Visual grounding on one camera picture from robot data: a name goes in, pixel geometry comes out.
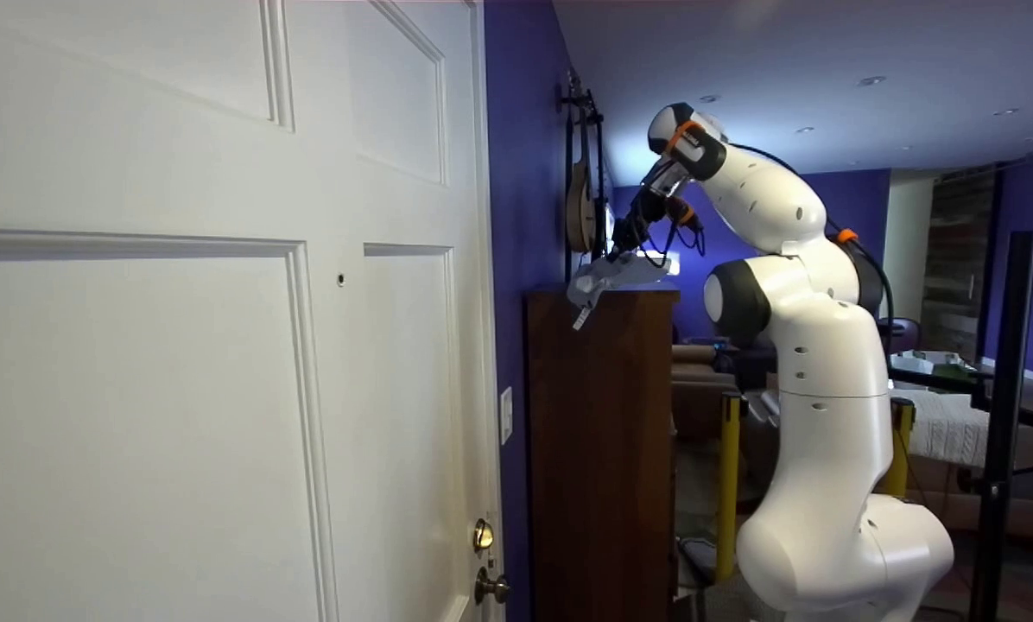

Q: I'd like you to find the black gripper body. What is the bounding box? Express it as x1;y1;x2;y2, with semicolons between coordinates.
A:
609;184;675;258

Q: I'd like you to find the brown wooden cabinet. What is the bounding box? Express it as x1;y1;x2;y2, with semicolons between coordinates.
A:
520;285;684;622

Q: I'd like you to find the brass round door knob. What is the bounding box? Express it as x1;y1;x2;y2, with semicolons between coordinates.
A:
469;516;500;556

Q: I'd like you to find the white panel door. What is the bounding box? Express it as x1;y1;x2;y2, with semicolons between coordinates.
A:
0;0;507;622

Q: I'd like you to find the table with white cloth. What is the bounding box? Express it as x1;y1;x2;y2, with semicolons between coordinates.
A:
888;346;1033;473

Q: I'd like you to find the dark deadbolt knob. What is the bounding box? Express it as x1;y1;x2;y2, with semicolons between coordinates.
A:
473;562;516;608

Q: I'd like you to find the black tripod pole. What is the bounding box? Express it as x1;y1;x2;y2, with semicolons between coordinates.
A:
968;226;1033;622

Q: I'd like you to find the black metal wall rack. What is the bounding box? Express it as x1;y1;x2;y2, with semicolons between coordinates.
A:
554;73;615;285

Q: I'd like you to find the white light switch plate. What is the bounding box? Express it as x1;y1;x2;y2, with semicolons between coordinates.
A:
496;384;519;449

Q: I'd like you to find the yellow stand post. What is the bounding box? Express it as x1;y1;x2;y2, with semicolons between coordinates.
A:
712;391;747;588
879;395;919;499

